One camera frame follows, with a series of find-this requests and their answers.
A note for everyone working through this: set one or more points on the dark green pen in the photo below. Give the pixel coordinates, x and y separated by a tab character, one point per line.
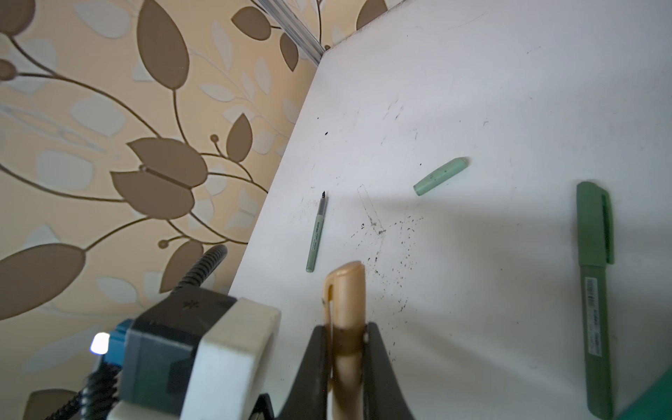
595	228

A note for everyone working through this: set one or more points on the green highlighter marker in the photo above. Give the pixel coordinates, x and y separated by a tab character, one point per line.
654	403

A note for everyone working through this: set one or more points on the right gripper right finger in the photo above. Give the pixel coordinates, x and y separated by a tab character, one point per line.
382	396

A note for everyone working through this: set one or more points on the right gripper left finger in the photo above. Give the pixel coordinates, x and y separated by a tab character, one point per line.
307	399

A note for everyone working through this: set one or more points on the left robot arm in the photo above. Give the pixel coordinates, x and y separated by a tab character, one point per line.
151	358

